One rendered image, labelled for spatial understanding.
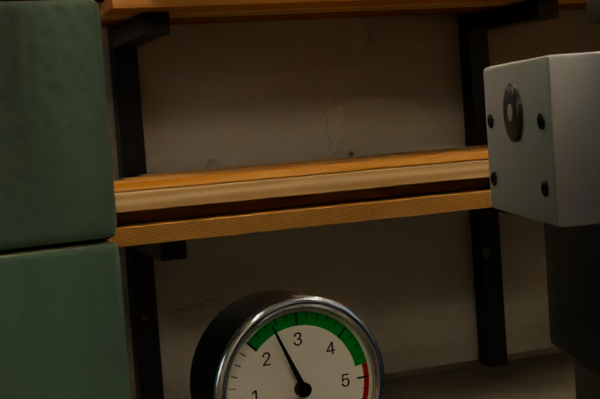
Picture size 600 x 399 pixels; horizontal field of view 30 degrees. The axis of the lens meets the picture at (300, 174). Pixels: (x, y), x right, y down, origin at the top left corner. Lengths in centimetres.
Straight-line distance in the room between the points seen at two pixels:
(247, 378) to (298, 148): 266
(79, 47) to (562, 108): 28
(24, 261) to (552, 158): 30
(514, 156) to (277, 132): 237
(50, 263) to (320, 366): 10
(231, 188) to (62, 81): 206
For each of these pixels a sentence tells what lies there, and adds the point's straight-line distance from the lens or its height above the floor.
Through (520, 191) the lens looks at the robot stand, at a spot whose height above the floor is 70.
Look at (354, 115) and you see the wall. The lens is 309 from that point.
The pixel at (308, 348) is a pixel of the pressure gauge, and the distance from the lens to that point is 38.
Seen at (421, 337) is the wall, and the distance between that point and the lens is 322.
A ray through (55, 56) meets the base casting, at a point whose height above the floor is 78.
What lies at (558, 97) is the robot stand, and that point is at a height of 75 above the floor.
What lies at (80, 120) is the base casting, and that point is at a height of 76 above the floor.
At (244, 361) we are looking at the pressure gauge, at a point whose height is 67.
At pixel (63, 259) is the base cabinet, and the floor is 71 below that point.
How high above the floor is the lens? 75
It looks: 3 degrees down
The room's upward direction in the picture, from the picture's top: 4 degrees counter-clockwise
